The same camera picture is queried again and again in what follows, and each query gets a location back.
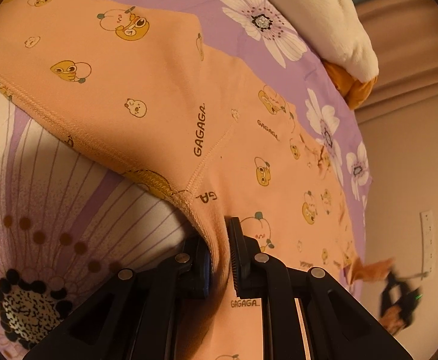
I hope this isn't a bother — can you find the orange duck print garment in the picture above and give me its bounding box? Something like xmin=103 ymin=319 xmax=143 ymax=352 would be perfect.
xmin=0 ymin=0 xmax=371 ymax=359

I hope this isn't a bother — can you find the purple floral bed sheet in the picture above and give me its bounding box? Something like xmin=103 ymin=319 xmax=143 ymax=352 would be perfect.
xmin=0 ymin=0 xmax=361 ymax=359

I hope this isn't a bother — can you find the pink window curtain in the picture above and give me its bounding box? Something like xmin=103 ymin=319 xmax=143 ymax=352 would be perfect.
xmin=353 ymin=0 xmax=438 ymax=125

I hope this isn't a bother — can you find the white plush goose toy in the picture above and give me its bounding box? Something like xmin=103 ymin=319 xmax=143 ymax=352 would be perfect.
xmin=239 ymin=0 xmax=380 ymax=111

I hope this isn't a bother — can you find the white wall socket strip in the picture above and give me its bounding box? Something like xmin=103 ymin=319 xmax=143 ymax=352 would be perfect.
xmin=420 ymin=211 xmax=435 ymax=279

